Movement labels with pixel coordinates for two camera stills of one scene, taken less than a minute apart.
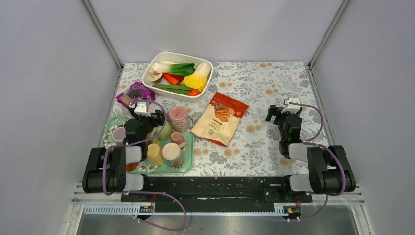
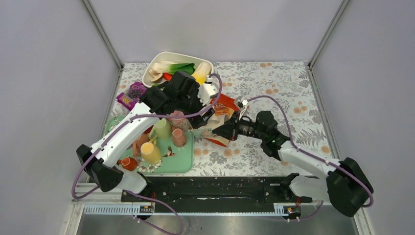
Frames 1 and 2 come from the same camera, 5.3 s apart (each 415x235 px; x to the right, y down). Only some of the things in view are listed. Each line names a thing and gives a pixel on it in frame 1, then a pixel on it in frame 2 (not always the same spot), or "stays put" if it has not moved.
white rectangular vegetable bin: [151, 57] stays put
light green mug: [166, 132] stays put
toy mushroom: [157, 76] stays put
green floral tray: [117, 121] stays put
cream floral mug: [172, 153] to [217, 121]
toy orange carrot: [173, 80] stays put
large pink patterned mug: [178, 118] stays put
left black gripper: [155, 122] to [196, 121]
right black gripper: [274, 111] to [230, 129]
